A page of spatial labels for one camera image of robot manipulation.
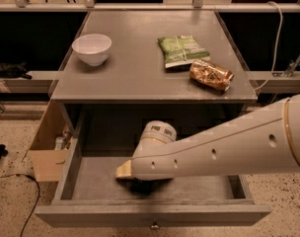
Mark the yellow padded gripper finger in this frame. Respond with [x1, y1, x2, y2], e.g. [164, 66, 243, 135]
[115, 160, 133, 180]

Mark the dark blue rxbar wrapper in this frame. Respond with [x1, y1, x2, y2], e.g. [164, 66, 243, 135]
[129, 180, 153, 196]

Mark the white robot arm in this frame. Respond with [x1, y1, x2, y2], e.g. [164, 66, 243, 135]
[115, 94, 300, 181]

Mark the open grey top drawer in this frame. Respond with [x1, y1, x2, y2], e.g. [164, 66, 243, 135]
[35, 109, 272, 229]

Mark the small metal drawer knob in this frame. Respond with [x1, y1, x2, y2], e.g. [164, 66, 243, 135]
[150, 220, 160, 230]

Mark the brown cardboard box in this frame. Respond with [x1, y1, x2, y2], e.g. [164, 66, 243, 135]
[28, 102, 72, 182]

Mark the grey wooden cabinet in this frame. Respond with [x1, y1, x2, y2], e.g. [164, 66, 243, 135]
[48, 9, 259, 140]

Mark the white ceramic bowl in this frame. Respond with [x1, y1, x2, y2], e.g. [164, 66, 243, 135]
[72, 34, 113, 66]

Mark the gold brown snack bag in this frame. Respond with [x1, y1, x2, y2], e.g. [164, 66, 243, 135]
[189, 58, 234, 92]

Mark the green snack bag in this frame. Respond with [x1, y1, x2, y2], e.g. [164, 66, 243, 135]
[157, 36, 210, 69]

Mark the black object on ledge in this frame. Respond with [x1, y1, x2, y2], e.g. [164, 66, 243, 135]
[0, 62, 32, 80]

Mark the black floor cable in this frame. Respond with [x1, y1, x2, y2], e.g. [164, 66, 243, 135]
[0, 173, 41, 237]

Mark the grey metal rail frame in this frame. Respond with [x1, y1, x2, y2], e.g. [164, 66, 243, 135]
[0, 0, 300, 12]

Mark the metal bracket at right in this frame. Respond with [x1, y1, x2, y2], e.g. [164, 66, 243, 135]
[272, 53, 300, 78]

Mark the white hanging cable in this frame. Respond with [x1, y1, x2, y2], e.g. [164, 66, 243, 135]
[254, 0, 284, 92]

